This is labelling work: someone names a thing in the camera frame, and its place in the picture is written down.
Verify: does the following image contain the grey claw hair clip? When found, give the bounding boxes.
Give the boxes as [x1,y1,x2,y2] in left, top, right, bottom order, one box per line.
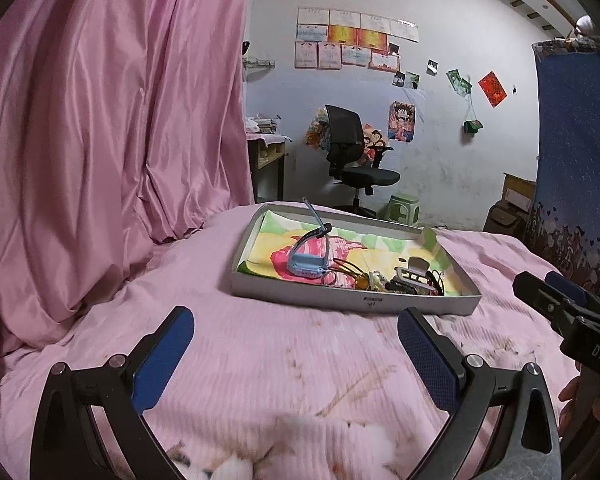
[392,256,431,293]

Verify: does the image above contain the blue wrist watch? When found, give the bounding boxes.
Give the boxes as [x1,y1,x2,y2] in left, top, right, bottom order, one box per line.
[286,197,333,281]

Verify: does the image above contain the green plastic stool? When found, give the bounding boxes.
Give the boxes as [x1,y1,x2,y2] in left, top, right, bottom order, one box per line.
[382,192,421,227]

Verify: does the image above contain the large cartoon wall poster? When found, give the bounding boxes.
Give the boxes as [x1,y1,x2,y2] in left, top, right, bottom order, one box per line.
[305,107,388,166]

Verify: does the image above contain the red wall card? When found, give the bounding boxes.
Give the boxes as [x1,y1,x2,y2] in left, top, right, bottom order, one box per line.
[478,71,508,108]

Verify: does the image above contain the blue printed blanket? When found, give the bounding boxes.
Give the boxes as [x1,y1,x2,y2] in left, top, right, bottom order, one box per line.
[525,37,600,311]

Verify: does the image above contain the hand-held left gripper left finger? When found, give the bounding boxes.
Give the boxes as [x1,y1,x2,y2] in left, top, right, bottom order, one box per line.
[30,306,196,480]

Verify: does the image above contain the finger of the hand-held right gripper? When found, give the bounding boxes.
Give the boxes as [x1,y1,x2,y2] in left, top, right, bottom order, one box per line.
[512,271,581,333]
[545,270,600,323]

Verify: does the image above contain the black office chair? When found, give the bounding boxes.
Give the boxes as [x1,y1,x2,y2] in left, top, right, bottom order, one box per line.
[324,105,401,218]

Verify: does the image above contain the wooden desk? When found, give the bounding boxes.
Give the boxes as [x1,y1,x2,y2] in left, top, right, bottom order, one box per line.
[245,132,288,203]

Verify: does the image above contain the grey cardboard box tray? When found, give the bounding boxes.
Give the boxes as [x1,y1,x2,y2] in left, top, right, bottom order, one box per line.
[230,201,482,317]

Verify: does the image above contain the pink satin curtain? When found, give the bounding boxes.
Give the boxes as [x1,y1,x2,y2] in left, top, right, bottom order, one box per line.
[0,0,256,441]

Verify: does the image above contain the person's right hand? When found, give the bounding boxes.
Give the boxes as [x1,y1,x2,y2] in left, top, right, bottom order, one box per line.
[558,375,600,436]

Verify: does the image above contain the black hair tie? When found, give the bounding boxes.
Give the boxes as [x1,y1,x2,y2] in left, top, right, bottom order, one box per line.
[330,258,358,288]

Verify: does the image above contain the white round object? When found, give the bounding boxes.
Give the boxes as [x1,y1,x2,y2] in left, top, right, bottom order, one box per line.
[567,15,600,41]

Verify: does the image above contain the row of wall certificates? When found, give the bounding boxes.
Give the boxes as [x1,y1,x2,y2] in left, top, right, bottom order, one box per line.
[294,6,420,72]

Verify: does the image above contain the brown cardboard box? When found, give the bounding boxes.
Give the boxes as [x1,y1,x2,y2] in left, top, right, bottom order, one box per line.
[502,172,537,213]

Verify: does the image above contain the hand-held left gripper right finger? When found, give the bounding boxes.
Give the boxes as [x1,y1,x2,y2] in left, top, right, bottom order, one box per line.
[396,306,563,480]

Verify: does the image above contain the colourful printed cloth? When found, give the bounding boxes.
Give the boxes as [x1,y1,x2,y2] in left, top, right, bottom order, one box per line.
[237,207,461,296]

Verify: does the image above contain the stack of books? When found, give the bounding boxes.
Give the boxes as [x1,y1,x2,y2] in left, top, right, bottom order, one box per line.
[245,115,282,135]

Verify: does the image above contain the green wall photo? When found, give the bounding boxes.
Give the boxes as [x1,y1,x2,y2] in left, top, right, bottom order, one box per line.
[446,69,472,95]

